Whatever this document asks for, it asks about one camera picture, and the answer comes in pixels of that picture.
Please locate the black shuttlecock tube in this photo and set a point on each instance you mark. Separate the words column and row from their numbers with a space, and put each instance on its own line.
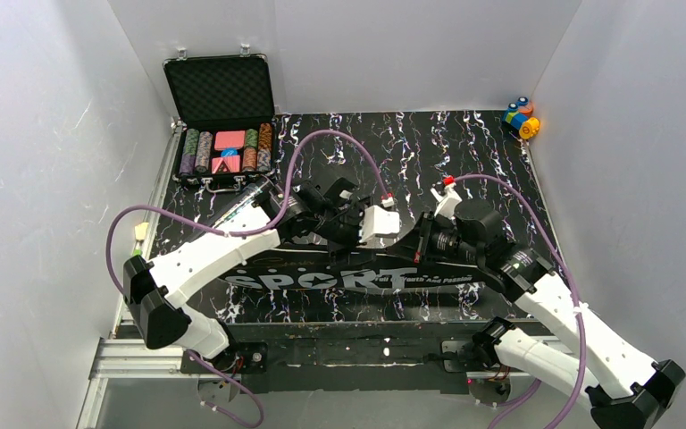
column 252, row 194

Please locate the black poker chip case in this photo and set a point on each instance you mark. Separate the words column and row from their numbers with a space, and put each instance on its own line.
column 225, row 107

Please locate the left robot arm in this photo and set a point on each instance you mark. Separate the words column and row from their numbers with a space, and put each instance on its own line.
column 157, row 291

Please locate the aluminium rail frame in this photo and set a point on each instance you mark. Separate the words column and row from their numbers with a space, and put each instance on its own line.
column 120, row 358

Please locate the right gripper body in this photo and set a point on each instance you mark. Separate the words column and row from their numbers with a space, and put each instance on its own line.
column 424, row 236

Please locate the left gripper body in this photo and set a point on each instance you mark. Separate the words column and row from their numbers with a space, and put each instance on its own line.
column 347, row 231

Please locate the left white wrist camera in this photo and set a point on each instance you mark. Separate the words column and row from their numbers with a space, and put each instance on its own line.
column 379, row 223

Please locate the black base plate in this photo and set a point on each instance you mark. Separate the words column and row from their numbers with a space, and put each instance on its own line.
column 355, row 356

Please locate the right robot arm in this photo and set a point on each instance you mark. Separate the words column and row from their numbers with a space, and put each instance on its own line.
column 621, row 386

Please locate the black racket bag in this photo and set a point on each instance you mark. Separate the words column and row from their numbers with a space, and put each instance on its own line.
column 309, row 267

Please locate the beige clip on rail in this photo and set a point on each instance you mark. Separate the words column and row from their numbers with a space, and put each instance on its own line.
column 140, row 231

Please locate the colourful toy blocks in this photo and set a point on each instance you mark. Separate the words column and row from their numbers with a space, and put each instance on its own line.
column 520, row 116

